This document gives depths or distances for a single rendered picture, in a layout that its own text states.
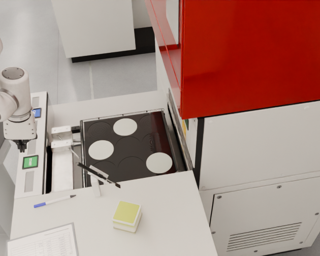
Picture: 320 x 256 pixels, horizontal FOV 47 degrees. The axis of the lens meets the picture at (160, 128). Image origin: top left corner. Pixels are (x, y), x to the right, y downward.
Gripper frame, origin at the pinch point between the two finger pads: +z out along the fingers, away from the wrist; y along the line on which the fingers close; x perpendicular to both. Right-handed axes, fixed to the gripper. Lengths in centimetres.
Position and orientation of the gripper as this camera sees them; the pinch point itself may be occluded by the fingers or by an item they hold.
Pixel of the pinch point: (22, 146)
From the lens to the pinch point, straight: 137.8
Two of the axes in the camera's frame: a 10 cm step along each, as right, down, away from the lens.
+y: -9.7, 0.0, -2.5
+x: 1.8, 7.1, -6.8
